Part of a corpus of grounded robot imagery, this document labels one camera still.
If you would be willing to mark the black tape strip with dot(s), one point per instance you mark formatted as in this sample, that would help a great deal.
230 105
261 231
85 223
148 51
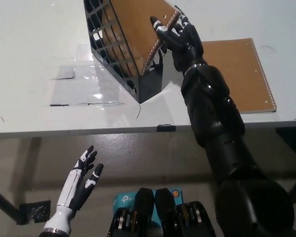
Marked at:
59 105

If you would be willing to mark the black floor tape patch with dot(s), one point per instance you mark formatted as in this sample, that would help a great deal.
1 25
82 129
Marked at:
35 212

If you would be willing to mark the black table edge clip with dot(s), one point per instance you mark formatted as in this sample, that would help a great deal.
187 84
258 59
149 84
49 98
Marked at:
165 128

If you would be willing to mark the transparent plastic sheet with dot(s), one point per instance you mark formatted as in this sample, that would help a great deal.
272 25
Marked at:
88 91

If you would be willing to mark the grey paper patch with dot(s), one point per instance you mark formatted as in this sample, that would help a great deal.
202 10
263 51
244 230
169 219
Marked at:
64 74

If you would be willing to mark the black robot torso blocks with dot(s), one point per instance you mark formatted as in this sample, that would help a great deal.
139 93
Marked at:
162 217

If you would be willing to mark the black lattice book holder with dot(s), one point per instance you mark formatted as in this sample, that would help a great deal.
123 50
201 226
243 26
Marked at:
150 84

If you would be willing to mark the teal router box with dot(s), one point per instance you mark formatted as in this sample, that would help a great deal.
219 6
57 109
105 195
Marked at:
124 200

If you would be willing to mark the white and black left hand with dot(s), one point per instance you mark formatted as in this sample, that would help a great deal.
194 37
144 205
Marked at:
71 187

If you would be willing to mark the brown spiral notebook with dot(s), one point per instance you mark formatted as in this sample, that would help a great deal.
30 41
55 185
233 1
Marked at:
239 64
138 29

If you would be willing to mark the black and white right hand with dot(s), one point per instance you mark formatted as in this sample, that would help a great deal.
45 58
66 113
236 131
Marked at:
187 47

